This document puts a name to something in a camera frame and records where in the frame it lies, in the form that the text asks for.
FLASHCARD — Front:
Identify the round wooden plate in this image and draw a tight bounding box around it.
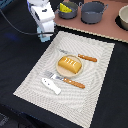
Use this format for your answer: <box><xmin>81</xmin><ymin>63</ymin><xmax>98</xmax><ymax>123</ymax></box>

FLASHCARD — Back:
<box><xmin>56</xmin><ymin>55</ymin><xmax>83</xmax><ymax>78</ymax></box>

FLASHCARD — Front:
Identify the fork with orange handle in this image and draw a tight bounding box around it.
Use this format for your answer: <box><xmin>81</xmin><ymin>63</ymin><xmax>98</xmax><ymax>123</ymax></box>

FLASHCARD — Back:
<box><xmin>44</xmin><ymin>71</ymin><xmax>85</xmax><ymax>89</ymax></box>

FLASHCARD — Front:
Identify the orange bread loaf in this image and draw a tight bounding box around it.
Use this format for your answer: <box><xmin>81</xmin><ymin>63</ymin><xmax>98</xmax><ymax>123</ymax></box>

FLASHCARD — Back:
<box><xmin>58</xmin><ymin>56</ymin><xmax>82</xmax><ymax>74</ymax></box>

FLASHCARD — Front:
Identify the beige bowl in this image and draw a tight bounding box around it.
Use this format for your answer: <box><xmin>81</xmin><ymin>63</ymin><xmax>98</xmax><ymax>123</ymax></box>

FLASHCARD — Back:
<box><xmin>119</xmin><ymin>5</ymin><xmax>128</xmax><ymax>30</ymax></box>

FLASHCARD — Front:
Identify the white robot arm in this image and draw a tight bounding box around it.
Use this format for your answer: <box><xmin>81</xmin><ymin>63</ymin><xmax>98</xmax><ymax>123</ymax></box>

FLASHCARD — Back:
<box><xmin>27</xmin><ymin>0</ymin><xmax>55</xmax><ymax>37</ymax></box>

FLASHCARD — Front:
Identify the knife with orange handle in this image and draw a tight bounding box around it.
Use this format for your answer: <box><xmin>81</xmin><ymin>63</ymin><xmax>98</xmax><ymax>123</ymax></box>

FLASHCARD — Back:
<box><xmin>59</xmin><ymin>49</ymin><xmax>97</xmax><ymax>62</ymax></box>

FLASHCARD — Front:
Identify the grey two-handled pot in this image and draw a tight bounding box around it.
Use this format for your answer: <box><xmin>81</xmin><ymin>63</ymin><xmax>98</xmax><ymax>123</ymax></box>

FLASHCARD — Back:
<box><xmin>79</xmin><ymin>1</ymin><xmax>108</xmax><ymax>24</ymax></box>

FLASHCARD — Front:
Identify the yellow cheese wedge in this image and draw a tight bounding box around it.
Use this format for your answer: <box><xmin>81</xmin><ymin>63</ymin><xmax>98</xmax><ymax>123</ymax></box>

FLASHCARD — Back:
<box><xmin>59</xmin><ymin>3</ymin><xmax>72</xmax><ymax>13</ymax></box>

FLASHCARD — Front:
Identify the grey saucepan with handle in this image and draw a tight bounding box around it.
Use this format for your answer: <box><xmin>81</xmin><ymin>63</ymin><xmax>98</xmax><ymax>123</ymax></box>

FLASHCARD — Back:
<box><xmin>56</xmin><ymin>1</ymin><xmax>78</xmax><ymax>19</ymax></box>

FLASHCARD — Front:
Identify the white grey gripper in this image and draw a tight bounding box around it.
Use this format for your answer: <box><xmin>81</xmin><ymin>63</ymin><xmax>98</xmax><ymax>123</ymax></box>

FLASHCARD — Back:
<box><xmin>31</xmin><ymin>3</ymin><xmax>55</xmax><ymax>36</ymax></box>

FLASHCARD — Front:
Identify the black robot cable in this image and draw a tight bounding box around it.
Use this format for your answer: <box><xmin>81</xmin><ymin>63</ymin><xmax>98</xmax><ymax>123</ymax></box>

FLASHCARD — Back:
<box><xmin>0</xmin><ymin>8</ymin><xmax>54</xmax><ymax>37</ymax></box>

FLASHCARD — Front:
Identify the woven beige placemat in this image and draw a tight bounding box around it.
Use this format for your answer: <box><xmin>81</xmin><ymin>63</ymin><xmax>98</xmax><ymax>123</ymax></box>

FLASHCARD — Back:
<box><xmin>14</xmin><ymin>31</ymin><xmax>114</xmax><ymax>128</ymax></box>

